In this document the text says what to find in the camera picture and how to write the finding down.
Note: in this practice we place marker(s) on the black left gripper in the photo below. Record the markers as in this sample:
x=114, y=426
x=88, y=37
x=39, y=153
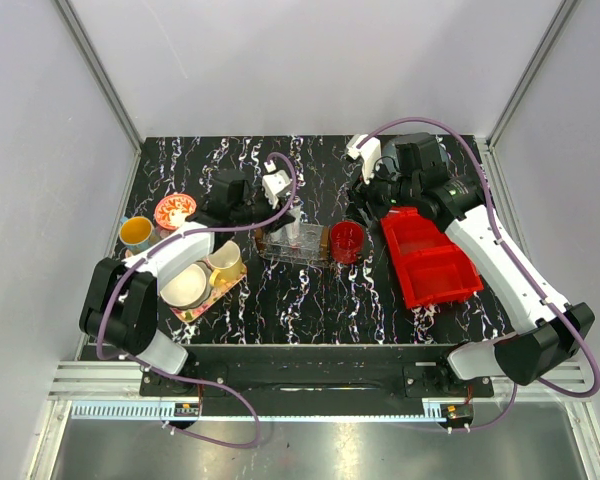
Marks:
x=279, y=223

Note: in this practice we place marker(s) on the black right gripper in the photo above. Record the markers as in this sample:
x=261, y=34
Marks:
x=361, y=193

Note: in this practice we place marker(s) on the white toothpaste tube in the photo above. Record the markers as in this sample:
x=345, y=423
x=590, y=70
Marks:
x=293, y=229

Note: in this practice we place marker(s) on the red translucent cup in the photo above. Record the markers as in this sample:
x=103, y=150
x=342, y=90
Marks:
x=346, y=242

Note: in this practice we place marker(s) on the clear holder with wooden ends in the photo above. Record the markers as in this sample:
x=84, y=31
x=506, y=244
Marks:
x=310, y=247

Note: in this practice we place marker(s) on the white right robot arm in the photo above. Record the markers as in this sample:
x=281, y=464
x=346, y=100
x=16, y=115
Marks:
x=412, y=171

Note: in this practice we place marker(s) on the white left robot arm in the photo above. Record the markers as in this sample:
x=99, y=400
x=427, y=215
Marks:
x=120, y=308

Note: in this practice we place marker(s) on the floral serving tray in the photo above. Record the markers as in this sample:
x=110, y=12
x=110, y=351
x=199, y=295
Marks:
x=190, y=315

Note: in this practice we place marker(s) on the cream and yellow mug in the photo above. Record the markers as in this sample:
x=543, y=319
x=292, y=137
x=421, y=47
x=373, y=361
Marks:
x=226, y=264

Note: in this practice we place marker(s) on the red plastic compartment bin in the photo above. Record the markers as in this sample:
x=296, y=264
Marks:
x=431, y=270

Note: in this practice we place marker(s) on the white scalloped bowl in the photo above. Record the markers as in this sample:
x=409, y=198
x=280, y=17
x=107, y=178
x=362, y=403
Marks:
x=189, y=289

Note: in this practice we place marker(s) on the blue and yellow mug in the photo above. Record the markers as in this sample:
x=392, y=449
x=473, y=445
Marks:
x=137, y=234

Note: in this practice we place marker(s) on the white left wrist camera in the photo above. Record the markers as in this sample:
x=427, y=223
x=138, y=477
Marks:
x=275, y=183

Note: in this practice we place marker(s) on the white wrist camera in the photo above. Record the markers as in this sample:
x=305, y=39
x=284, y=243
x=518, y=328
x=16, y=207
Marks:
x=368, y=149
x=275, y=183

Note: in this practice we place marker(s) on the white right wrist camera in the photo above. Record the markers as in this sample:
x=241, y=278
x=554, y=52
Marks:
x=368, y=149

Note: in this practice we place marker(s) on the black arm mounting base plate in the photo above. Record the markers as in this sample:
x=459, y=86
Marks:
x=412, y=371

